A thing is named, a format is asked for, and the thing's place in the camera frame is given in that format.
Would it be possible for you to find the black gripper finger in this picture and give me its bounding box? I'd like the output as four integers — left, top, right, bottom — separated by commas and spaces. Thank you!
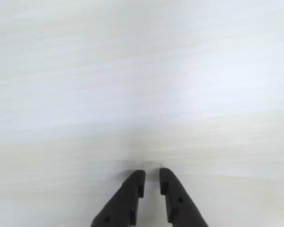
159, 167, 209, 227
89, 169, 147, 227

